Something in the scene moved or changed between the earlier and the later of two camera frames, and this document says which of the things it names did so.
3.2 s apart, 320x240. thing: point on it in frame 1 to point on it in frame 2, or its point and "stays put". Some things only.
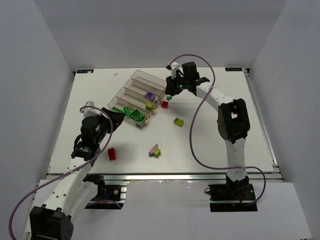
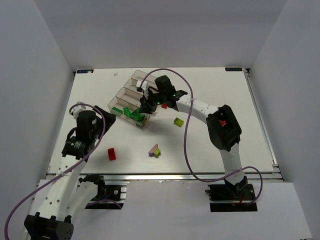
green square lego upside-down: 135,113 stays put
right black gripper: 171,87 to 150,100
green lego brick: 117,109 stays put
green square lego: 127,111 stays put
